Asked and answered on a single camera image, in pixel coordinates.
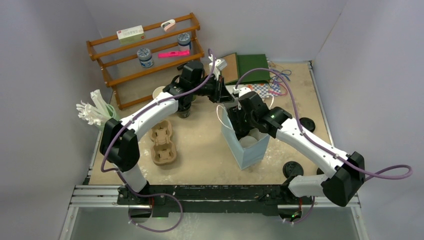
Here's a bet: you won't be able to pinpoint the pink white stapler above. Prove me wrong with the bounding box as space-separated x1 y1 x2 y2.
160 19 176 33

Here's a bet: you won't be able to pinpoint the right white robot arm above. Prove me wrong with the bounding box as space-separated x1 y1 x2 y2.
236 91 365 207

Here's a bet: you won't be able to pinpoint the left blue white jar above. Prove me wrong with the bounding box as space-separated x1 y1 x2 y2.
137 48 154 68

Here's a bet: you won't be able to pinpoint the checkered patterned paper bag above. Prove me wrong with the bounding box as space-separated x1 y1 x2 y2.
245 81 288 99

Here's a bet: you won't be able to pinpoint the light blue paper bag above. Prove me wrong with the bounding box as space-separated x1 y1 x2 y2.
215 100 270 170

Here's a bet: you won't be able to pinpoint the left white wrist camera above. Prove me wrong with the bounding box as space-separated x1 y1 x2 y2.
208 56 228 80

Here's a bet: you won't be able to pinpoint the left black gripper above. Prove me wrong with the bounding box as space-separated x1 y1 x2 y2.
191 74 234 103

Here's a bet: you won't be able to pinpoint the wooden shelf rack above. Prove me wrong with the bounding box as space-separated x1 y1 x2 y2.
86 12 205 110

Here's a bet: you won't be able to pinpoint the white cup lid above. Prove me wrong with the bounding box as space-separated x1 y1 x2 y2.
239 129 262 148

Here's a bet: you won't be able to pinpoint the pink marker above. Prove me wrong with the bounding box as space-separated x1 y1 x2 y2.
157 50 191 59

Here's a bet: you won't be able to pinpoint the white green box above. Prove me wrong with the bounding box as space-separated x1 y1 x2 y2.
116 25 145 46

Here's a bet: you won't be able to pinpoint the right blue white jar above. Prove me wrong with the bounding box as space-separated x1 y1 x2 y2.
177 32 192 52

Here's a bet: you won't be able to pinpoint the white wrapped straws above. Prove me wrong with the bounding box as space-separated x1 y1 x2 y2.
75 89 111 127

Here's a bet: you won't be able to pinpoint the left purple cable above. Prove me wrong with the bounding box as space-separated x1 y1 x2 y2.
100 48 218 233

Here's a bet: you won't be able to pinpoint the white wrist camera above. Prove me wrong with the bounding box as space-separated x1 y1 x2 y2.
232 87 252 99
208 56 228 80

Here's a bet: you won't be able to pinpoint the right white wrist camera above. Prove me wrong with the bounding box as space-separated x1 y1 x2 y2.
232 87 252 99

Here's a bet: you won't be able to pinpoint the white cup stack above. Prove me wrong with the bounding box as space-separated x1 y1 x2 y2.
152 86 165 99

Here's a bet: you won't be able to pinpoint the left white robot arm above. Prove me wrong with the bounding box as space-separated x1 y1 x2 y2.
99 58 235 205

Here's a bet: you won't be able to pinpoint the green straw holder cup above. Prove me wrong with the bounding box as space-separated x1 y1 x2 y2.
106 104 121 121

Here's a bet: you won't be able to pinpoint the black cup lid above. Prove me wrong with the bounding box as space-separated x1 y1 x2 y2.
282 161 304 178
299 117 316 133

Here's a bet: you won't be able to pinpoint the brown pulp cup carrier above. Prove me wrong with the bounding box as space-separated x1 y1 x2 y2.
148 120 177 166

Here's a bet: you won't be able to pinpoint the black paper cup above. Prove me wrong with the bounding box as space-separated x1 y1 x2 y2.
176 103 192 119

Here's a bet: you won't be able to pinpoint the blue white jar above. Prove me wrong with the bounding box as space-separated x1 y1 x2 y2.
137 48 154 68
177 32 192 52

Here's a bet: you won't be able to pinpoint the green paper bag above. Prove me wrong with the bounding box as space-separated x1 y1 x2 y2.
237 54 271 84

